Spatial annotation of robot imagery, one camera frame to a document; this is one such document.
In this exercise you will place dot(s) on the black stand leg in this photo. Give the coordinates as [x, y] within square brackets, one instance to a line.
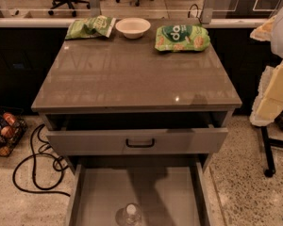
[268, 144]

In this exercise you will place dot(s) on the white paper bowl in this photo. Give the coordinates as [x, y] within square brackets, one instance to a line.
[133, 28]

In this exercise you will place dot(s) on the green snack bag right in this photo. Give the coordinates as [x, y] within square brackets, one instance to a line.
[182, 37]

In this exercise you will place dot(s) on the green chip bag left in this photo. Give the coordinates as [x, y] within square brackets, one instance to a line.
[99, 26]

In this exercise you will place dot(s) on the grey drawer cabinet counter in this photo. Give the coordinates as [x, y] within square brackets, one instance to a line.
[117, 75]

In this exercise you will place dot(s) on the black wire basket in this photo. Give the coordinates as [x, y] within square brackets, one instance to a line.
[12, 129]

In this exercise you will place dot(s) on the grey top drawer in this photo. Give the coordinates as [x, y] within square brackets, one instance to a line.
[105, 134]

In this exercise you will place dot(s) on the grey open middle drawer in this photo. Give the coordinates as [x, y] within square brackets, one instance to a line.
[167, 196]

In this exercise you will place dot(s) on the black drawer handle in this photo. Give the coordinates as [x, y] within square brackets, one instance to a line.
[139, 144]

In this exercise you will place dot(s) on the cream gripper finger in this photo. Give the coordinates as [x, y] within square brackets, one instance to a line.
[264, 31]
[269, 102]

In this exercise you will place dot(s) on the clear plastic water bottle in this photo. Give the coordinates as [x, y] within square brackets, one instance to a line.
[130, 215]

